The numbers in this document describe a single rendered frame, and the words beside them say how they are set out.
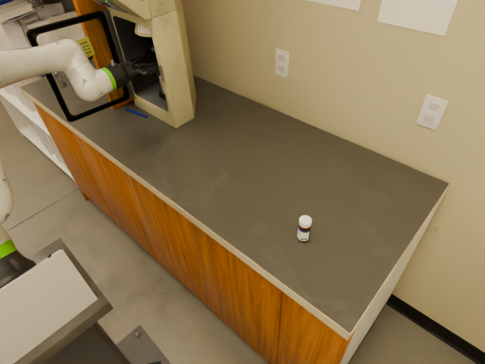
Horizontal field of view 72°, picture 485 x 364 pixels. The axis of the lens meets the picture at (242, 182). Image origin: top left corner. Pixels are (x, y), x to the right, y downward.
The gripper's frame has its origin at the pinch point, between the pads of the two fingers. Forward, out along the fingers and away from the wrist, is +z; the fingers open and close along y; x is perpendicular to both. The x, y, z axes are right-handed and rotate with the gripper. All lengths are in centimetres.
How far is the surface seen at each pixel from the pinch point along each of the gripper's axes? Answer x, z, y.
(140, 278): 120, -48, -2
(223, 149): 25.7, -6.6, -41.6
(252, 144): 26, 4, -48
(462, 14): -27, 35, -100
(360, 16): -21, 34, -71
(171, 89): 7.1, -8.0, -14.2
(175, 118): 20.9, -9.2, -14.3
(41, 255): 26, -80, -36
